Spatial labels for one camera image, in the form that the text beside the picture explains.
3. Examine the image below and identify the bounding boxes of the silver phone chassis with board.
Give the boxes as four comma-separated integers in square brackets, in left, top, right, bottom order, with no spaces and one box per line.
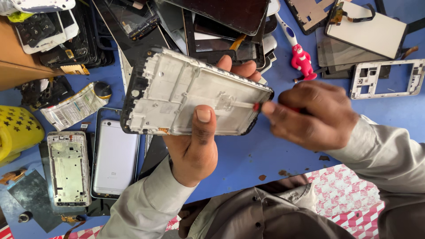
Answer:
[47,131,92,207]

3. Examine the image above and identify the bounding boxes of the grey metal backing plate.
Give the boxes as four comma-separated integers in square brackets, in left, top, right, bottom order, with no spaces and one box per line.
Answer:
[7,169,64,233]

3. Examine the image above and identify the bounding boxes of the white toothbrush with red figure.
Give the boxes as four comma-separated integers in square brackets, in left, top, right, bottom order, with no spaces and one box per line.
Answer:
[274,13,318,81]

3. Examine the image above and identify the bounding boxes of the heap of broken phone screens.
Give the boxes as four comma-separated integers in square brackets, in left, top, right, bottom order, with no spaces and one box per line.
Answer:
[91,0,281,75]

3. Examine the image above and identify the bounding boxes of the black phone frame part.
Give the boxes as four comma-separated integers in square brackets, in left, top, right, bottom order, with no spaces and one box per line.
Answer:
[16,76,75,110]

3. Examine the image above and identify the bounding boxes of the silver phone frame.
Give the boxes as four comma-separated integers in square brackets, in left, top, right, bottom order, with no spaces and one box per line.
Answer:
[120,45,275,136]

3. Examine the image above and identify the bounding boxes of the brown cardboard box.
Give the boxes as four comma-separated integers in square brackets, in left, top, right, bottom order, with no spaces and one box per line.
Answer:
[0,16,67,92]

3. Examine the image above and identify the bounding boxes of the small black round knob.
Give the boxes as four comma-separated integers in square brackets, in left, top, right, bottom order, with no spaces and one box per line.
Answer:
[60,214,86,224]

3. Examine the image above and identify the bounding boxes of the crumpled white foil packet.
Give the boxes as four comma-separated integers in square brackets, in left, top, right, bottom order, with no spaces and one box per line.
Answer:
[40,82,106,131]

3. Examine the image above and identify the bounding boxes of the yellow plastic container with stars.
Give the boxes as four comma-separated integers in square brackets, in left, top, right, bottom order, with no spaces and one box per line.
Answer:
[0,105,45,167]

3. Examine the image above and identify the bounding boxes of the phone frame with brown plate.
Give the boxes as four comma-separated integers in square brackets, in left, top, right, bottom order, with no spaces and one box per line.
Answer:
[284,0,336,36]

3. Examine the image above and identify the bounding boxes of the white phone back cover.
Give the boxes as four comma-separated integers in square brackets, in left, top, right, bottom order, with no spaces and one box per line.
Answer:
[91,107,141,200]

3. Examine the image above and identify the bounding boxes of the dark round cap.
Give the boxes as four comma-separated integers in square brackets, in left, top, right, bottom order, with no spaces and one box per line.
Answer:
[93,81,112,100]

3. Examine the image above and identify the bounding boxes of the white phone frame with cutouts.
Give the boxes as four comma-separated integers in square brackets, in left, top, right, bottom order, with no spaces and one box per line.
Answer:
[350,59,425,100]

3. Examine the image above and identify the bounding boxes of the stack of black phone screens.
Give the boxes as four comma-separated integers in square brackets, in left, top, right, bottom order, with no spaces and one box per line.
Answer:
[10,0,116,69]

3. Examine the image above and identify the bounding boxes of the phone display with flex cable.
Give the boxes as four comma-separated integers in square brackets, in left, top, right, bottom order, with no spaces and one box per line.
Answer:
[324,0,408,60]

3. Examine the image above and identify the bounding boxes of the dark glass screen panel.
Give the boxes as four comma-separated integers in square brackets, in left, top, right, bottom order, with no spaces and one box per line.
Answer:
[315,27,390,79]

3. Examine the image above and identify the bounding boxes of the person's left hand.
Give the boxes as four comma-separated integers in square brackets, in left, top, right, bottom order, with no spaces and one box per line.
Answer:
[163,55,262,188]

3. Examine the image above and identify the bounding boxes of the person's grey shirt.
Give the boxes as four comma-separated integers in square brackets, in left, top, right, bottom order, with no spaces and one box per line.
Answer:
[178,173,425,239]

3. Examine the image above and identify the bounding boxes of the person's right hand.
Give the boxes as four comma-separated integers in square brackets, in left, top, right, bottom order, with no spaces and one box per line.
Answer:
[261,81,360,152]

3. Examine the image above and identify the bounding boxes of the orange flex cable part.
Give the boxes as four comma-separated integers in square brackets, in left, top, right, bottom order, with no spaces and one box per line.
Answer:
[0,168,28,185]

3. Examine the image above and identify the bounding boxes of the red handled screwdriver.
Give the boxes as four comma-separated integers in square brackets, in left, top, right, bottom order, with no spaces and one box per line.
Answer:
[253,102,301,114]

